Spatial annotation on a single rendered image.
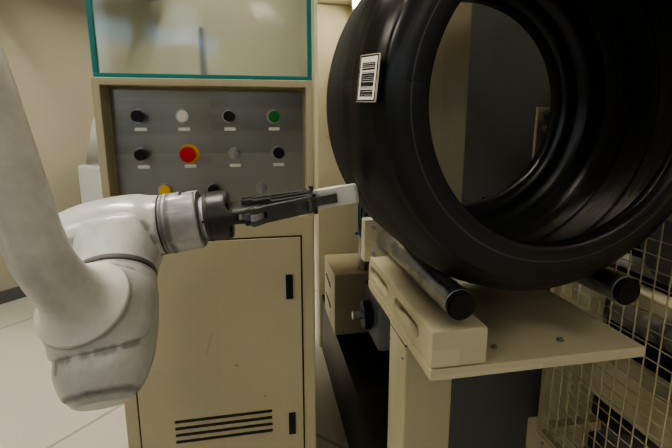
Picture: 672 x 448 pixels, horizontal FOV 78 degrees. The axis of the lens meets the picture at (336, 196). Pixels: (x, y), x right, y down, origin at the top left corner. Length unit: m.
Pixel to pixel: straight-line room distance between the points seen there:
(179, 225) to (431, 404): 0.83
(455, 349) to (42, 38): 3.26
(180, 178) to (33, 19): 2.44
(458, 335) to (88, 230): 0.53
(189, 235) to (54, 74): 2.94
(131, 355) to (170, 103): 0.80
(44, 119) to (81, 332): 2.98
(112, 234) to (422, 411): 0.88
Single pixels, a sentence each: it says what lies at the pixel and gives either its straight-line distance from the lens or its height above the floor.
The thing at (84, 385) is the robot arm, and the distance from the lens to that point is 0.54.
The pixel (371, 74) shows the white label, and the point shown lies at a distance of 0.55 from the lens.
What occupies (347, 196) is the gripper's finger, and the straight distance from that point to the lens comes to 0.65.
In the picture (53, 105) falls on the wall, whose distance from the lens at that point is 3.48.
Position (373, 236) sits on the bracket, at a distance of 0.93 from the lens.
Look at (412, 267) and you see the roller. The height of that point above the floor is 0.91.
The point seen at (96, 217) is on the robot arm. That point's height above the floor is 1.03.
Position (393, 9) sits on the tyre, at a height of 1.30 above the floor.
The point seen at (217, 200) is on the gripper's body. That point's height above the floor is 1.05.
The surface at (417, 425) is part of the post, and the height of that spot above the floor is 0.40.
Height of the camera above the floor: 1.16
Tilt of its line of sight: 10 degrees down
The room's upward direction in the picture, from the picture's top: straight up
